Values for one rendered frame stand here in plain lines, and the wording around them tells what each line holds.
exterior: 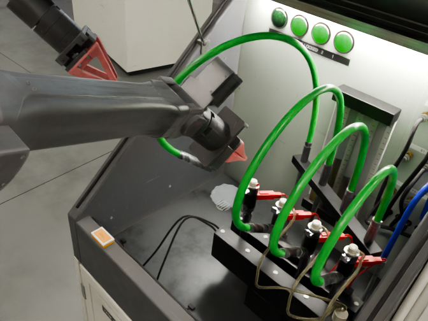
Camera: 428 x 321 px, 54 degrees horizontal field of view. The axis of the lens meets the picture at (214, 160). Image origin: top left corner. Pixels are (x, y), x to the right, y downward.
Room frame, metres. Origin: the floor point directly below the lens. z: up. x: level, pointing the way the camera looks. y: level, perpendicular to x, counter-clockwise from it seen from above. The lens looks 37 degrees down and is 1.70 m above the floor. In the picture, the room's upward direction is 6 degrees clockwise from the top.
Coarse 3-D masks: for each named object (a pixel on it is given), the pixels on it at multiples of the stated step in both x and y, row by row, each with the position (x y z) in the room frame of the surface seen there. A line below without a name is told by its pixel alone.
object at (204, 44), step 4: (188, 0) 0.96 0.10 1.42; (192, 8) 0.97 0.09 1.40; (192, 12) 0.97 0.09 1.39; (192, 16) 0.97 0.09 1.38; (196, 20) 0.98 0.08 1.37; (196, 24) 0.98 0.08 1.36; (200, 32) 0.99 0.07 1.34; (200, 36) 0.99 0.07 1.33; (200, 40) 1.00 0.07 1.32; (204, 40) 1.00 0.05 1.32; (208, 40) 1.01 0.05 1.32; (200, 44) 0.99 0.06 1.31; (204, 44) 0.99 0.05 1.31; (208, 44) 1.01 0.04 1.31; (204, 48) 1.00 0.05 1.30; (208, 48) 1.01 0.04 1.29; (200, 52) 0.99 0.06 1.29; (204, 52) 1.00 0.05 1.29
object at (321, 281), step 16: (384, 176) 0.51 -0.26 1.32; (368, 192) 0.48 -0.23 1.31; (384, 192) 0.59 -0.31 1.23; (352, 208) 0.46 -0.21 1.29; (384, 208) 0.59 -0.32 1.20; (336, 224) 0.45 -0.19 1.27; (336, 240) 0.44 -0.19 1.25; (368, 240) 0.59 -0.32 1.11; (320, 256) 0.43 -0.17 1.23; (320, 272) 0.42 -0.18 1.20; (336, 272) 0.51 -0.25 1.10
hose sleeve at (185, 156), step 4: (184, 152) 0.70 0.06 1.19; (180, 156) 0.69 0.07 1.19; (184, 156) 0.69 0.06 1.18; (188, 156) 0.70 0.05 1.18; (192, 156) 0.71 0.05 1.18; (184, 160) 0.70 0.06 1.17; (188, 160) 0.70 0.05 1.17; (192, 160) 0.70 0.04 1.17; (196, 160) 0.71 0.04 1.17; (192, 164) 0.71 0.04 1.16; (196, 164) 0.71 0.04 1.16; (200, 164) 0.71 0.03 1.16; (204, 168) 0.72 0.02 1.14
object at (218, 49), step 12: (240, 36) 0.75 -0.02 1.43; (252, 36) 0.75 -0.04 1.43; (264, 36) 0.76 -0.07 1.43; (276, 36) 0.77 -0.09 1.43; (288, 36) 0.79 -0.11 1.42; (216, 48) 0.72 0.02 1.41; (228, 48) 0.73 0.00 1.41; (300, 48) 0.80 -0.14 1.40; (204, 60) 0.71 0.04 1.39; (312, 60) 0.81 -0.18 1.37; (180, 72) 0.70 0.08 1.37; (312, 72) 0.82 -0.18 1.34; (312, 108) 0.84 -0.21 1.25; (312, 120) 0.84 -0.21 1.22; (312, 132) 0.84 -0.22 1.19; (168, 144) 0.68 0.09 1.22
